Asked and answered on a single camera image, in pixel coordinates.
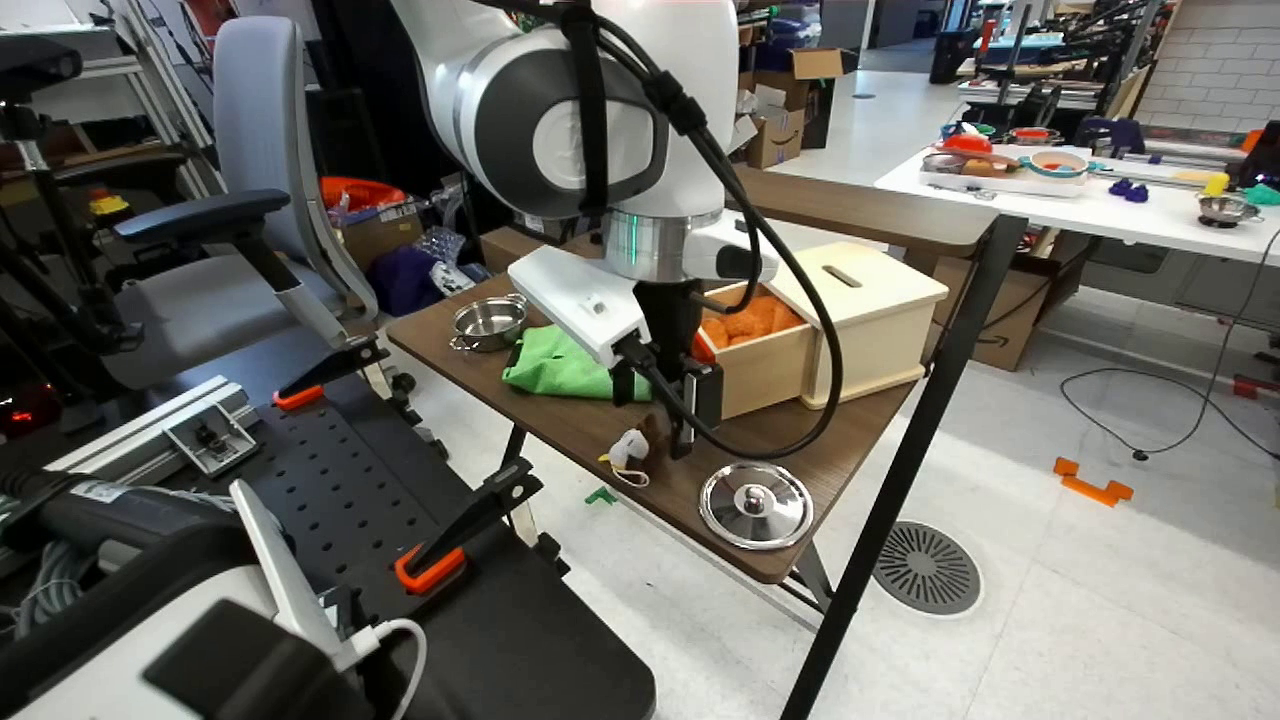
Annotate leaning aluminium profiles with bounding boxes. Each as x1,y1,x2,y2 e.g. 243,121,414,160
96,0,223,152

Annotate orange plastic item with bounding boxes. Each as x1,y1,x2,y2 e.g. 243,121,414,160
316,172,412,214

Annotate black perforated mounting table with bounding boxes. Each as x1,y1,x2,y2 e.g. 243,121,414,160
0,357,659,720

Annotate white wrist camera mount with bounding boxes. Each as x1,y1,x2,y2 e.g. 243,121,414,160
502,241,659,371

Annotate orange and black clamp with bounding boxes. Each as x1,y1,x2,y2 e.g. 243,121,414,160
267,331,392,414
392,456,549,598

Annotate clear plastic tray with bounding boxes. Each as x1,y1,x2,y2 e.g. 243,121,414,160
917,142,1096,195

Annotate orange red toy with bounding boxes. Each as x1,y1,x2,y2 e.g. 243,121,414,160
934,123,1003,164

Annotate black floor cable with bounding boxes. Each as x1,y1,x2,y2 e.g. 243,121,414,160
1055,222,1280,467

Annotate large cardboard box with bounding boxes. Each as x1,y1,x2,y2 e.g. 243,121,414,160
931,251,1055,374

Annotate brown cardboard carton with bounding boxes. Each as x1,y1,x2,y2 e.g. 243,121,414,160
332,210,430,271

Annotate black equipment rack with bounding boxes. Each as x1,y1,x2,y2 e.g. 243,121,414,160
931,0,1176,131

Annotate small cardboard box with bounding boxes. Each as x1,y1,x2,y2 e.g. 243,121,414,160
734,104,810,172

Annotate small steel bowl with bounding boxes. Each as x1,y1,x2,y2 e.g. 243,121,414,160
1192,191,1259,233

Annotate cream wooden cabinet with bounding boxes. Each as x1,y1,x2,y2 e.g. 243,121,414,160
764,241,951,412

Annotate green cloth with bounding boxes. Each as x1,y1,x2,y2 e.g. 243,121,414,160
497,320,654,407

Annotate orange fuzzy cloth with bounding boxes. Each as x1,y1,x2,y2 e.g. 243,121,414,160
700,288,810,350

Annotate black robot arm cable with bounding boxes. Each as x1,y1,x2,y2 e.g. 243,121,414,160
551,0,849,464

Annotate white cable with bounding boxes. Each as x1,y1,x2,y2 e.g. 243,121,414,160
335,613,430,720

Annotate round floor drain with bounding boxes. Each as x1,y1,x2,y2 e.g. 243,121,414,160
870,516,988,618

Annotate open cardboard box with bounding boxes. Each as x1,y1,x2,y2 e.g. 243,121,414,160
785,44,852,87

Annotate grey cable bundle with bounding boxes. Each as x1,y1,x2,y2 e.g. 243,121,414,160
0,535,96,642

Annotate round steel lid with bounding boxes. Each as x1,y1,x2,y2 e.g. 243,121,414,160
697,456,821,556

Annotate white work table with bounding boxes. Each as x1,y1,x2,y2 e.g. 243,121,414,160
870,123,1280,271

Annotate black bar-shaped device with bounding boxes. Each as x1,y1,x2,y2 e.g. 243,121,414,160
0,496,262,670

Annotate grey office chair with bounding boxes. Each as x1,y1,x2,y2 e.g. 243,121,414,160
96,10,392,393

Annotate orange floor bracket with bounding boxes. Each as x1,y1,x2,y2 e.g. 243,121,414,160
1046,450,1140,513

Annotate purple bag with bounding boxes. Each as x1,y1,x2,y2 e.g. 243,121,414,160
363,244,445,317

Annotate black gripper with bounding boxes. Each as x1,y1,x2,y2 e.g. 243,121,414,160
608,275,729,464

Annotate aluminium extrusion rail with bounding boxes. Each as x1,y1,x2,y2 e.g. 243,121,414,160
41,374,254,481

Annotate silver corner bracket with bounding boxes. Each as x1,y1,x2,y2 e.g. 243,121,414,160
163,400,262,481

